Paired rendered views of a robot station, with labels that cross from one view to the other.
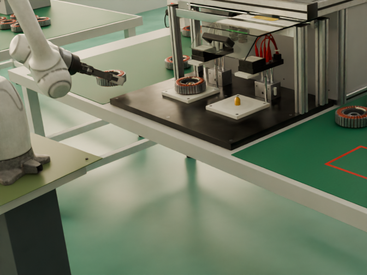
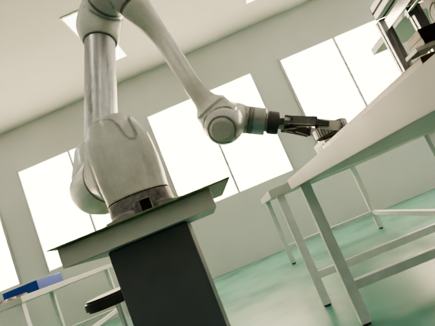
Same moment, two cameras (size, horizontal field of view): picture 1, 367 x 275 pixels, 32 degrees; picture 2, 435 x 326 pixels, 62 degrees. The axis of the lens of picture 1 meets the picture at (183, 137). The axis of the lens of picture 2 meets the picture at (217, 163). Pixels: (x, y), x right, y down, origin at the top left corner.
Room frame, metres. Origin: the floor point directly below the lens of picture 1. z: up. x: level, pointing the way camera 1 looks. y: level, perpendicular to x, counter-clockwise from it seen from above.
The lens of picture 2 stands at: (1.18, -0.20, 0.67)
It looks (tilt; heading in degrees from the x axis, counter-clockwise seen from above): 9 degrees up; 39
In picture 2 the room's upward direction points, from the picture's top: 22 degrees counter-clockwise
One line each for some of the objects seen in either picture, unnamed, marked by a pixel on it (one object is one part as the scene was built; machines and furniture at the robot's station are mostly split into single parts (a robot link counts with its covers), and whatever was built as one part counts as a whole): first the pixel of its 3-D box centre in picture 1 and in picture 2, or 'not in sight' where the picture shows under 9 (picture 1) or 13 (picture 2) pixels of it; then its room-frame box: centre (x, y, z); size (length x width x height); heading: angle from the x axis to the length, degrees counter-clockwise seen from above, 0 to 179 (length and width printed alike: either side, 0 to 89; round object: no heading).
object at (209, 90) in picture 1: (190, 91); not in sight; (2.19, -0.04, 0.78); 0.15 x 0.15 x 0.01; 37
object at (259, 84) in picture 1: (267, 88); not in sight; (2.08, -0.30, 0.80); 0.08 x 0.05 x 0.06; 37
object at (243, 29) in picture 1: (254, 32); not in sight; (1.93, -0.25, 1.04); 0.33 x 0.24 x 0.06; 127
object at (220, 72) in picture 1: (219, 76); not in sight; (2.27, -0.16, 0.80); 0.08 x 0.05 x 0.06; 37
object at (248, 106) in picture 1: (237, 106); not in sight; (1.99, -0.19, 0.78); 0.15 x 0.15 x 0.01; 37
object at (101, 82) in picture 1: (111, 78); (331, 129); (2.31, 0.25, 0.82); 0.11 x 0.11 x 0.04
